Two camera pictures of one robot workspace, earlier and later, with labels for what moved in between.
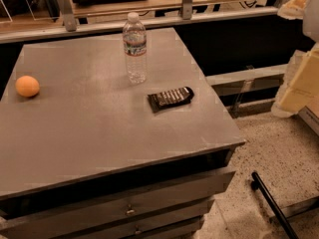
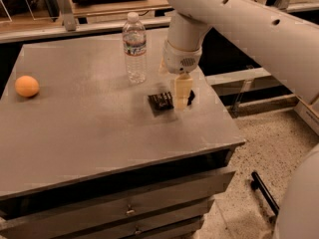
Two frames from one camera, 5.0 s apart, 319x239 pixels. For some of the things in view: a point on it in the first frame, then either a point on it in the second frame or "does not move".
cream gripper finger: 294,10 to 178,61
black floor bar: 257,183 does not move
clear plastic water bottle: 135,48 does not move
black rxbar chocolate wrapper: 165,100 does not move
